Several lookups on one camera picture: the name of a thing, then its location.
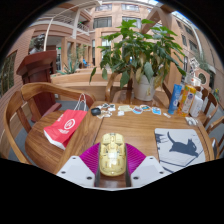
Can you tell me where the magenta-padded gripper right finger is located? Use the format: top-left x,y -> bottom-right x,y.
125,142 -> 173,188

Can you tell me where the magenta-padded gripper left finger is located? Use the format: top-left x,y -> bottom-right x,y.
55,142 -> 102,188

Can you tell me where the yellow computer mouse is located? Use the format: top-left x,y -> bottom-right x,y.
98,132 -> 128,178

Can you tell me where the grey cat print mouse pad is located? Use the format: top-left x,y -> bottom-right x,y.
154,128 -> 207,174

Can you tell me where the red paper shopping bag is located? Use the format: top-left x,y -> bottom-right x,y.
43,93 -> 88,151

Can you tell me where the wooden armchair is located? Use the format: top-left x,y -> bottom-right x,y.
3,82 -> 98,174
205,114 -> 224,160
104,71 -> 134,104
196,85 -> 219,128

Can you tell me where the blue picture sticker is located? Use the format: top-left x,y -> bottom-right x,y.
151,106 -> 163,116

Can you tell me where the red and blue sticker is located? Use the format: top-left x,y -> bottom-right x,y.
132,106 -> 144,115

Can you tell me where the black car key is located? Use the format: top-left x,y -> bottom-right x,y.
90,107 -> 102,117

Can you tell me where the blue-edged picture sticker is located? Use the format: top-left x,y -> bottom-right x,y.
139,104 -> 152,112

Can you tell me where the clear plastic packet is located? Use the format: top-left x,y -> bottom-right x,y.
184,116 -> 199,127

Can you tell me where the cream sticker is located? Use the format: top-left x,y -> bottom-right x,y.
117,104 -> 134,113

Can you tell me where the blue squeeze tube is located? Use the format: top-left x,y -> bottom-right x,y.
167,83 -> 183,116

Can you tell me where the orange dish soap bottle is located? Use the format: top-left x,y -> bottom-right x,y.
176,79 -> 198,118

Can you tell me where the white pump bottle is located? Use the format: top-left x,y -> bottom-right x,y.
188,89 -> 204,118

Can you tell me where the long wooden planter box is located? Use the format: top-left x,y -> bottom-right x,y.
49,68 -> 113,101

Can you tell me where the dark red wooden lectern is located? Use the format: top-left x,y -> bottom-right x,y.
15,49 -> 63,123

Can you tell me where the leafy plant in white pot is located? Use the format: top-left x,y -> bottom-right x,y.
89,18 -> 187,102

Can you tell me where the dark bust statue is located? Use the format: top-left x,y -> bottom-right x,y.
29,33 -> 46,55

